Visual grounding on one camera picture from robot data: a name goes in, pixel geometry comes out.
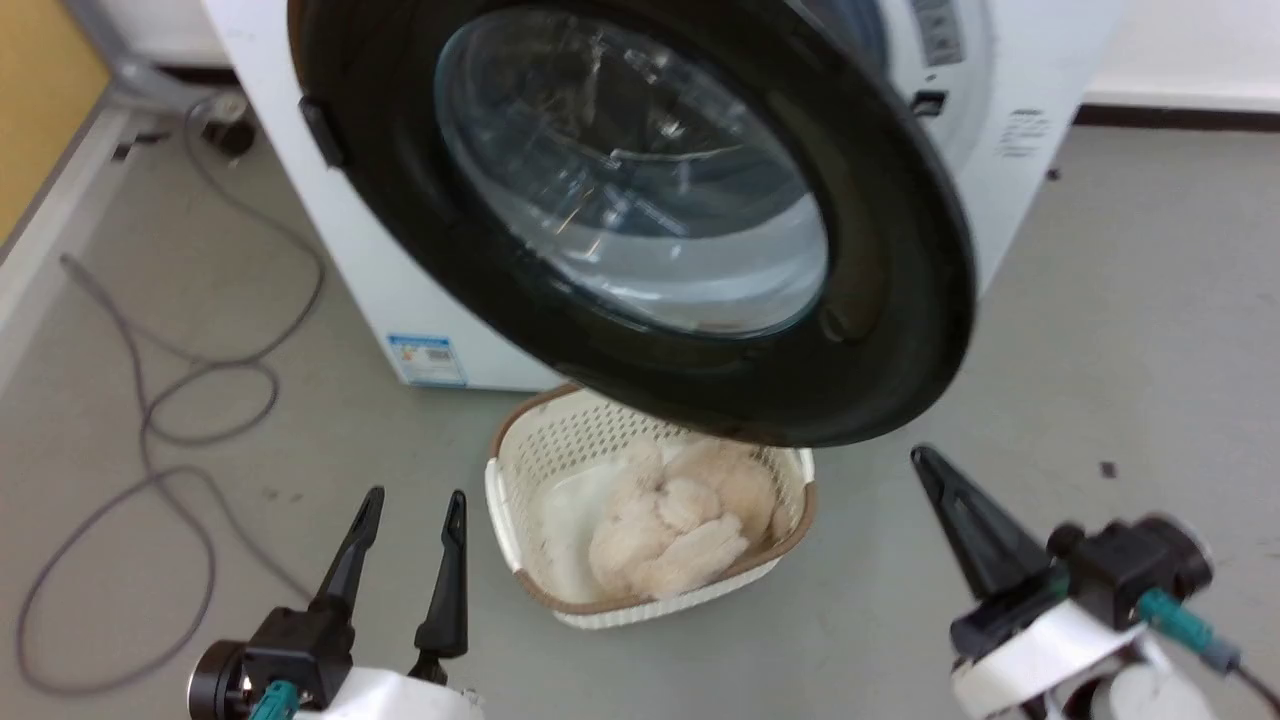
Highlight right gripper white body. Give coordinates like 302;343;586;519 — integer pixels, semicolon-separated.
949;577;1163;719

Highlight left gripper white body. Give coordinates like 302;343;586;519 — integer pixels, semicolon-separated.
296;666;487;720

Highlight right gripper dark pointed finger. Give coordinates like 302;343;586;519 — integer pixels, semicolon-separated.
910;446;1068;602

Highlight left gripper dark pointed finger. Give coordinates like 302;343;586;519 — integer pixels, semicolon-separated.
409;489;470;685
310;486;387;614

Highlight black round glass washer door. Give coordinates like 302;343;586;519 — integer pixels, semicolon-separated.
288;0;978;448

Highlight white front-load washing machine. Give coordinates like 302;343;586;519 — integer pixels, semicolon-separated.
200;0;1131;393

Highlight white brown-rimmed laundry basket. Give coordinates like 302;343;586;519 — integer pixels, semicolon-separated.
485;383;818;631

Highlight blue energy label sticker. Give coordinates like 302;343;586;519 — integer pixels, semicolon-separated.
387;333;468;388

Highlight beige fluffy plush toy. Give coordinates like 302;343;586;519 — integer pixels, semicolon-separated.
588;437;791;601

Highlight black floor plug fitting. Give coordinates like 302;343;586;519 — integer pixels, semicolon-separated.
203;95;257;161

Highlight yellow wooden panel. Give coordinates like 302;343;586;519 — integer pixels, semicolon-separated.
0;0;109;246

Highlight teal-plug left camera cable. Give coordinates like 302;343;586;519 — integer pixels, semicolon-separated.
248;679;301;720

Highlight teal-plug camera cable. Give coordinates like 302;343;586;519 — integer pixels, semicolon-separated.
1137;587;1280;713
248;679;301;720

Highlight teal-plug right camera cable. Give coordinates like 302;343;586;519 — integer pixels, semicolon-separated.
1137;587;1280;713

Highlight thin grey floor cable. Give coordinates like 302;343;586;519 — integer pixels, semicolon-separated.
15;95;326;696

